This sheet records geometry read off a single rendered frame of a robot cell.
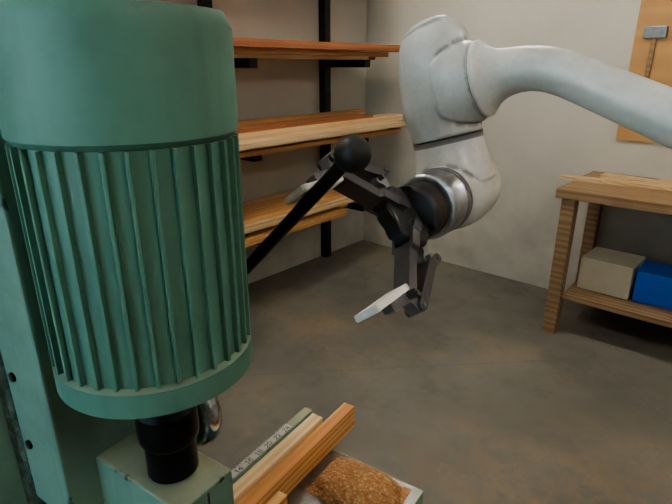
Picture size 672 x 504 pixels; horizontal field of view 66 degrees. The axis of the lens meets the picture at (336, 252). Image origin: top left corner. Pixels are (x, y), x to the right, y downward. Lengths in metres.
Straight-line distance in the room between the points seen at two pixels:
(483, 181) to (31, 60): 0.56
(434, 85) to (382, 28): 3.57
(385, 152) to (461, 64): 3.59
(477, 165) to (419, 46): 0.18
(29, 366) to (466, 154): 0.57
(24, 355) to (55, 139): 0.26
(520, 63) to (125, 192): 0.51
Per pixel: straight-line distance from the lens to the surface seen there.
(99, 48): 0.37
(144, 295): 0.41
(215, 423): 0.74
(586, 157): 3.62
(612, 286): 3.26
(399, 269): 0.59
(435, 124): 0.74
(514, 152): 3.77
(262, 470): 0.77
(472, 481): 2.18
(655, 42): 3.48
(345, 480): 0.78
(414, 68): 0.75
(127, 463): 0.63
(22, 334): 0.57
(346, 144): 0.47
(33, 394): 0.61
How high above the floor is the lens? 1.47
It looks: 20 degrees down
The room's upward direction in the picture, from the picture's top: straight up
